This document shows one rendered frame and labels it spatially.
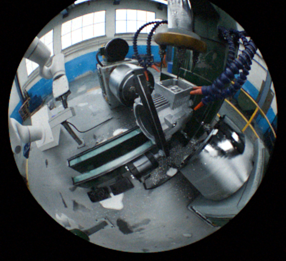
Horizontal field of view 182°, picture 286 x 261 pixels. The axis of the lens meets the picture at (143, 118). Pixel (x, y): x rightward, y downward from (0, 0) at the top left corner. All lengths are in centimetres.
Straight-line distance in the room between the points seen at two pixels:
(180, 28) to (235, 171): 39
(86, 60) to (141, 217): 592
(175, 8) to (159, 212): 78
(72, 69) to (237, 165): 611
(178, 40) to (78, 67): 576
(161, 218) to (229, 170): 39
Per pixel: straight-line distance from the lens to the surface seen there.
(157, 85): 36
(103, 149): 44
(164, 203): 50
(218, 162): 23
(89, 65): 581
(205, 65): 50
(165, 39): 27
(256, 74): 534
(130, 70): 48
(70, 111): 49
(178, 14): 33
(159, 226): 55
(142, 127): 44
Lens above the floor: 129
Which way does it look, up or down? 45 degrees down
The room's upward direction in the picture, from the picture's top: straight up
